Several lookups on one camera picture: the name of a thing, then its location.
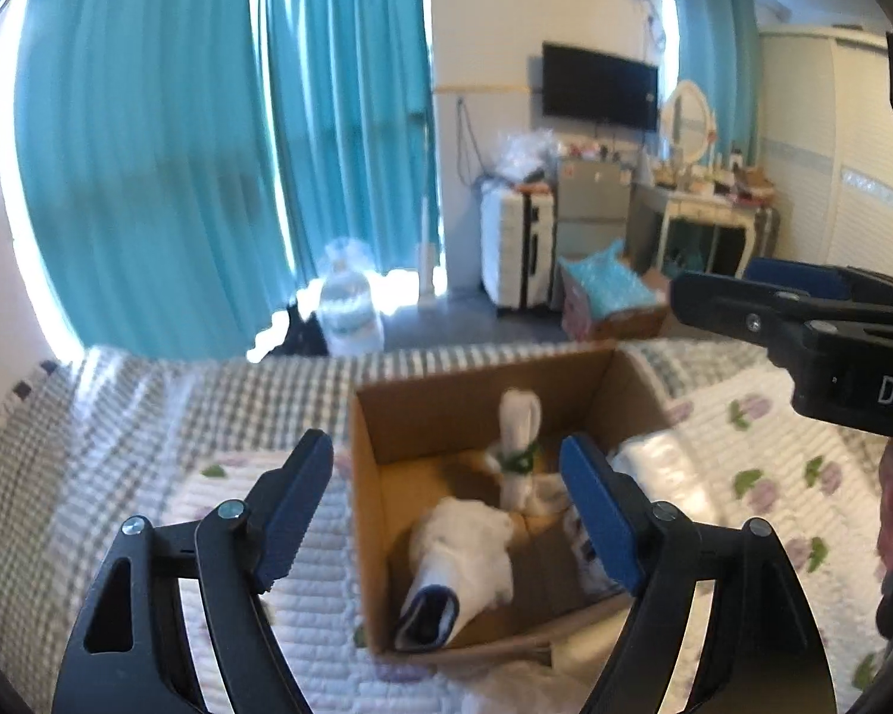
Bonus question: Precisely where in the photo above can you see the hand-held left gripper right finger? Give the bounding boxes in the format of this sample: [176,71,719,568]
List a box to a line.
[558,433,838,714]

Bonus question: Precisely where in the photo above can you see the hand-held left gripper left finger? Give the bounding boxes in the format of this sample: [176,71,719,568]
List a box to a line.
[52,429,335,714]

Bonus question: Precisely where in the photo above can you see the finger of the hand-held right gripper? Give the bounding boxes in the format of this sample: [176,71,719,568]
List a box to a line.
[670,271,893,371]
[744,256,893,311]

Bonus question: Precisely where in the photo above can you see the white sock green band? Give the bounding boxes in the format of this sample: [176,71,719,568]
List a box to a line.
[482,387,568,516]

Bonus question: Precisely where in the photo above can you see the white sock with blue cuff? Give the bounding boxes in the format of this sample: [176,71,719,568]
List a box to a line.
[394,498,520,650]

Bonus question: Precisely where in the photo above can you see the brown cardboard box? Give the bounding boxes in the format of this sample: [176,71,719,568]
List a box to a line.
[347,342,687,668]

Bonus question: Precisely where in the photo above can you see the white vanity table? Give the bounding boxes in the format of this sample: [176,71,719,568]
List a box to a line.
[628,180,780,278]

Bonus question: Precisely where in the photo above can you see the floor box of teal packets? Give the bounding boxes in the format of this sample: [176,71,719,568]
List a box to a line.
[557,238,672,343]

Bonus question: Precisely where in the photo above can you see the clutter of cosmetics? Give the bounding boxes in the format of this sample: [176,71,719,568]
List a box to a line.
[640,145,776,203]

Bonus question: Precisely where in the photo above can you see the white wardrobe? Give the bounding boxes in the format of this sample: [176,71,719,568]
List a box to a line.
[757,25,893,285]

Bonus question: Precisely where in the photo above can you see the grey mini fridge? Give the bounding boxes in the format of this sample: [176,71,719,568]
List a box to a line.
[554,156,635,270]

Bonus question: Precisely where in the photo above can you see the dark floor object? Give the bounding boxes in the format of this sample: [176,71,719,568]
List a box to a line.
[281,303,330,358]

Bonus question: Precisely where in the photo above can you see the oval white vanity mirror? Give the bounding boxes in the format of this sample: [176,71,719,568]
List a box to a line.
[658,79,716,166]

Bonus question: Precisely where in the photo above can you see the grey checkered blanket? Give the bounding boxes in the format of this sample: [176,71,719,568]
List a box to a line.
[0,340,794,714]

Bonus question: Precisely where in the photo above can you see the large clear water bottle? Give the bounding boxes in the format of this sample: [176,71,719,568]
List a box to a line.
[319,238,386,358]

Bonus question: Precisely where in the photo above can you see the white suitcase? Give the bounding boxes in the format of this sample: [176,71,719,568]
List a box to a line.
[479,182,561,311]

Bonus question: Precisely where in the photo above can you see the clear plastic bags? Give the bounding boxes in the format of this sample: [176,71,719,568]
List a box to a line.
[489,126,568,189]

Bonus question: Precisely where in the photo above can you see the teal curtain beside wardrobe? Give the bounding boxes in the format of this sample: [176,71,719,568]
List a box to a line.
[656,0,764,166]

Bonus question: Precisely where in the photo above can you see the wide teal curtain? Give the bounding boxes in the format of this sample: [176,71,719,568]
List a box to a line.
[13,0,300,362]

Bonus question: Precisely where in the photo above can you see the narrow teal curtain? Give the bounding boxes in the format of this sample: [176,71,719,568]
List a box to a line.
[260,0,445,293]

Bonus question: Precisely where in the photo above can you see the black wall television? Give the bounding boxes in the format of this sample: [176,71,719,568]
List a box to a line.
[541,42,660,134]

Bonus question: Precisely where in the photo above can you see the hanging wall cable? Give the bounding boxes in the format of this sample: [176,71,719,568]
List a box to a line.
[454,95,486,189]

